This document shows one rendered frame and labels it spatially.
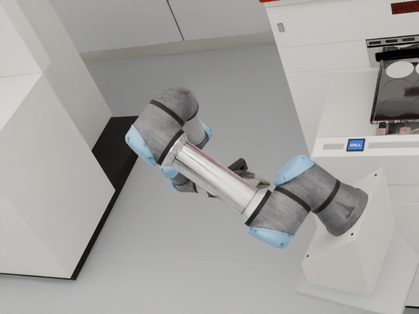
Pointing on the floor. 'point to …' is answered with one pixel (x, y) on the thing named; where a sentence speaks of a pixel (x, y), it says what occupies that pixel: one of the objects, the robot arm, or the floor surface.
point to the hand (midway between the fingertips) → (267, 182)
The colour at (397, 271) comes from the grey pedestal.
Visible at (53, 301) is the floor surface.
